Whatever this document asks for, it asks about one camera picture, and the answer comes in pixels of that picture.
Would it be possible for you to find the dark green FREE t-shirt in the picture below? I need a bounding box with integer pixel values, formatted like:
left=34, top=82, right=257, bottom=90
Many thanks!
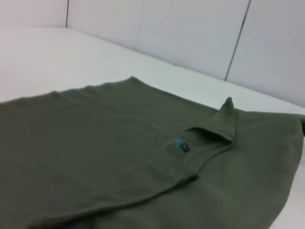
left=0, top=75, right=305, bottom=229

